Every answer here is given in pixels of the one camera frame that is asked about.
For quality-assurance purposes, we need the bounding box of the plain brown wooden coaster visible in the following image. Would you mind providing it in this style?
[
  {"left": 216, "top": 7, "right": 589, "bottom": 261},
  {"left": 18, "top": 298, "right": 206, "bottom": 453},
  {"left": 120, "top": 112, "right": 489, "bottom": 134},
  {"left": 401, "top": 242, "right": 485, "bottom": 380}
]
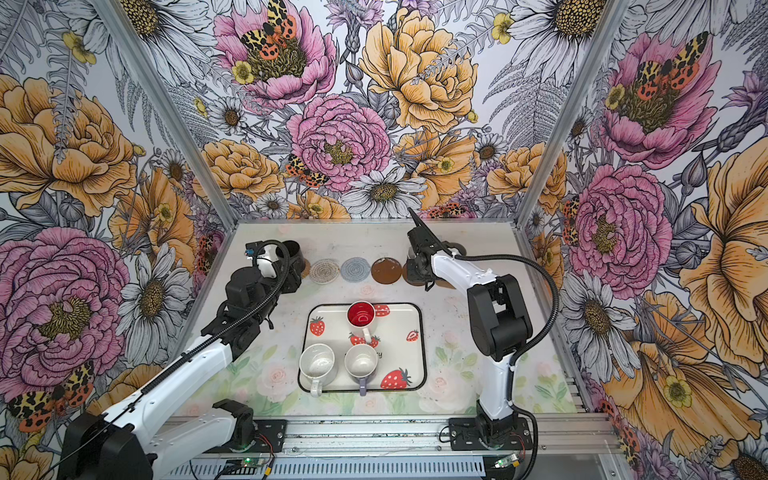
[{"left": 401, "top": 265, "right": 423, "bottom": 287}]

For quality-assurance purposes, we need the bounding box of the scratched dark brown wooden coaster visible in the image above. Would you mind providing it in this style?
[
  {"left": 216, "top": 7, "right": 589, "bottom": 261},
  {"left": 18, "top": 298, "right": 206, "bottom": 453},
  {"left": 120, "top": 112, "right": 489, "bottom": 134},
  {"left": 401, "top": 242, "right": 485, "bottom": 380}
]
[{"left": 371, "top": 257, "right": 402, "bottom": 285}]

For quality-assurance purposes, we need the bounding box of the black mug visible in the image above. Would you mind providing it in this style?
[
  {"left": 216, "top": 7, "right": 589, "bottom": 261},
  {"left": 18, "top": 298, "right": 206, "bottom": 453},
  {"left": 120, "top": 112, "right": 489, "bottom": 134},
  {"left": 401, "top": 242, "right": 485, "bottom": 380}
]
[{"left": 276, "top": 240, "right": 305, "bottom": 294}]

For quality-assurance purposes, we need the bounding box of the grey-blue braided rope coaster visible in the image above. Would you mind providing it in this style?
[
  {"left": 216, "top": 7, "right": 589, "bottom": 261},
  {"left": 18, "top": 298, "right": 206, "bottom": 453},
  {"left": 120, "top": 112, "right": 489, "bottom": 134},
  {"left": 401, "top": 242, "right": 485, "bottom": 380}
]
[{"left": 340, "top": 257, "right": 371, "bottom": 283}]

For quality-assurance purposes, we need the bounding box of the grey mug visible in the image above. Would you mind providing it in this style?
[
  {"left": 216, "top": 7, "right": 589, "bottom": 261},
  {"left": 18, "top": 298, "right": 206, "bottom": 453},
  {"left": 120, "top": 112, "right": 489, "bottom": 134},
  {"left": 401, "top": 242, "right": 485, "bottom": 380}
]
[{"left": 443, "top": 242, "right": 467, "bottom": 256}]

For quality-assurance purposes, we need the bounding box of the cork paw print coaster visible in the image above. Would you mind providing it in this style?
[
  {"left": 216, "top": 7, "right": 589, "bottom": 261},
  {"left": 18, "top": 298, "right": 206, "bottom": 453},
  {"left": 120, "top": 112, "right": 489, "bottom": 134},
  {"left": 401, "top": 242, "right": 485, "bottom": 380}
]
[{"left": 435, "top": 279, "right": 454, "bottom": 289}]

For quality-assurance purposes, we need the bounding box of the round woven rattan coaster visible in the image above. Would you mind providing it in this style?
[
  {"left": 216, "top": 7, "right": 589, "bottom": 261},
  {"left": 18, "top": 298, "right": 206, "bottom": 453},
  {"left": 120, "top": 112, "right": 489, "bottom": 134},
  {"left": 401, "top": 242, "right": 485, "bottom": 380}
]
[{"left": 301, "top": 259, "right": 311, "bottom": 278}]

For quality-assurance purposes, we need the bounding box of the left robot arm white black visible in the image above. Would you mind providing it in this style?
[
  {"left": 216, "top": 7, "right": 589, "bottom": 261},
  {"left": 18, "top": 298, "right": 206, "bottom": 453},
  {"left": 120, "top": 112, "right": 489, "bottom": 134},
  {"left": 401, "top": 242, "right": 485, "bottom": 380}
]
[{"left": 52, "top": 263, "right": 289, "bottom": 479}]

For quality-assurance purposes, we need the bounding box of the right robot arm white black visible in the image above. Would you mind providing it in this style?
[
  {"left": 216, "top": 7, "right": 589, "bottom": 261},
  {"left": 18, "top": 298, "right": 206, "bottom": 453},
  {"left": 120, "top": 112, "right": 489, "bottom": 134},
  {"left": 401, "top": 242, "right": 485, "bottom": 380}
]
[{"left": 406, "top": 209, "right": 533, "bottom": 443}]

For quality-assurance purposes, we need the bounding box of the white strawberry print tray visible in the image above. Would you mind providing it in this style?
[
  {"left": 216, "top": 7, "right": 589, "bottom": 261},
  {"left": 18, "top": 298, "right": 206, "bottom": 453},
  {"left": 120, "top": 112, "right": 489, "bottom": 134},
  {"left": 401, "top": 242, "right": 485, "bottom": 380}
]
[{"left": 298, "top": 302, "right": 427, "bottom": 397}]

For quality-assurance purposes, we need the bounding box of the red interior white mug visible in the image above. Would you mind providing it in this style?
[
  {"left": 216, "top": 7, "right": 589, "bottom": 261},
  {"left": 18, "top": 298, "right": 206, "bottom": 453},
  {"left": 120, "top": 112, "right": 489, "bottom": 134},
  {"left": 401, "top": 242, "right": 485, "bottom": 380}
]
[{"left": 346, "top": 301, "right": 376, "bottom": 344}]

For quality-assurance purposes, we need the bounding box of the green circuit board left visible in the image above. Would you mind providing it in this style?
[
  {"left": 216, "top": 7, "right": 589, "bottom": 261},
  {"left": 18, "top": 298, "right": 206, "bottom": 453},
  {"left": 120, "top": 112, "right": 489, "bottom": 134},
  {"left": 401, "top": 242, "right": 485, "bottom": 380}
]
[{"left": 221, "top": 458, "right": 273, "bottom": 476}]

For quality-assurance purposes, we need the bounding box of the green circuit board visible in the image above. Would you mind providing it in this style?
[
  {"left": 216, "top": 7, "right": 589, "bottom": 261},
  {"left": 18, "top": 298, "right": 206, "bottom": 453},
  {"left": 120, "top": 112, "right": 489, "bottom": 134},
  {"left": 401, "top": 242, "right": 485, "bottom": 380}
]
[
  {"left": 494, "top": 453, "right": 521, "bottom": 469},
  {"left": 221, "top": 458, "right": 273, "bottom": 476}
]

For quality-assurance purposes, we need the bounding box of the green circuit board right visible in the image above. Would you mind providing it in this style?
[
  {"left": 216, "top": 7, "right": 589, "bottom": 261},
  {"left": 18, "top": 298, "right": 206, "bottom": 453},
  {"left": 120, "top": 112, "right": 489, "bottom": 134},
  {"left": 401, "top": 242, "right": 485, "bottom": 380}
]
[{"left": 494, "top": 453, "right": 521, "bottom": 469}]

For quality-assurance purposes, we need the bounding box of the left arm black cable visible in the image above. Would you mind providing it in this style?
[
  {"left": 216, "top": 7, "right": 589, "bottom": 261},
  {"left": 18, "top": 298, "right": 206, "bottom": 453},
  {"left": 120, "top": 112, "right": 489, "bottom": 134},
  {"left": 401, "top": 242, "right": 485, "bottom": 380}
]
[{"left": 35, "top": 239, "right": 292, "bottom": 480}]

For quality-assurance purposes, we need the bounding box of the white mug purple handle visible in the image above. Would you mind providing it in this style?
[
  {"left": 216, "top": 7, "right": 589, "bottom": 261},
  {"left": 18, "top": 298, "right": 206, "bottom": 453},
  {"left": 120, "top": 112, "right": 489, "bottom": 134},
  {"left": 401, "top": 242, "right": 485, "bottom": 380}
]
[{"left": 344, "top": 344, "right": 379, "bottom": 397}]

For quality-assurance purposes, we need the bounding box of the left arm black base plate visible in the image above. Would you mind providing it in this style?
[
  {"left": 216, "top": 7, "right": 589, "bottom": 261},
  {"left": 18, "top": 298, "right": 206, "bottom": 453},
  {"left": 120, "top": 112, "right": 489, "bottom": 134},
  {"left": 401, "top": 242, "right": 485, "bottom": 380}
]
[{"left": 206, "top": 418, "right": 288, "bottom": 454}]

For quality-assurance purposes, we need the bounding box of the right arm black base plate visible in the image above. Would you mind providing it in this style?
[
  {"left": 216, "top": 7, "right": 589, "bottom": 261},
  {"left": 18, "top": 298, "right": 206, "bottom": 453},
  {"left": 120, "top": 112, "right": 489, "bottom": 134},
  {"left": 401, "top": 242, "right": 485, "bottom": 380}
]
[{"left": 448, "top": 415, "right": 533, "bottom": 451}]

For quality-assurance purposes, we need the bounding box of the aluminium corner post left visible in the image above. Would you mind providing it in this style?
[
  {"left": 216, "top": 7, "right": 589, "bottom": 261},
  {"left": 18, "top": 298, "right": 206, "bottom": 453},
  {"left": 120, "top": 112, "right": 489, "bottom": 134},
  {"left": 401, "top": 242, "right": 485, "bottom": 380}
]
[{"left": 94, "top": 1, "right": 238, "bottom": 233}]

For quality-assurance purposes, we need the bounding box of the aluminium corner post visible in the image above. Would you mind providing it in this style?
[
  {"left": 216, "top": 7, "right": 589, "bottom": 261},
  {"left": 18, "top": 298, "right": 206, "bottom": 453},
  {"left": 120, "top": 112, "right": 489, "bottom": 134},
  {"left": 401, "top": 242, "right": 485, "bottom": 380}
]
[
  {"left": 515, "top": 1, "right": 635, "bottom": 229},
  {"left": 94, "top": 1, "right": 238, "bottom": 233}
]

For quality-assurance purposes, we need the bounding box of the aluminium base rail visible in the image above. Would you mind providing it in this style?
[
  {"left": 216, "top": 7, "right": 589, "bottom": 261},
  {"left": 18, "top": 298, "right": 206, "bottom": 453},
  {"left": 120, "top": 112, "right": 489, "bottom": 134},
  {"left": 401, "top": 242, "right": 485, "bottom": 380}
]
[{"left": 163, "top": 413, "right": 631, "bottom": 479}]

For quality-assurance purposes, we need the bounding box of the aluminium corner post right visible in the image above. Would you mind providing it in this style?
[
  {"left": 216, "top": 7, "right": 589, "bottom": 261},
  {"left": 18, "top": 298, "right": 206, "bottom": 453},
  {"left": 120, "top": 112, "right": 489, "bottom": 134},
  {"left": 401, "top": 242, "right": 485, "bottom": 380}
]
[{"left": 515, "top": 1, "right": 635, "bottom": 229}]

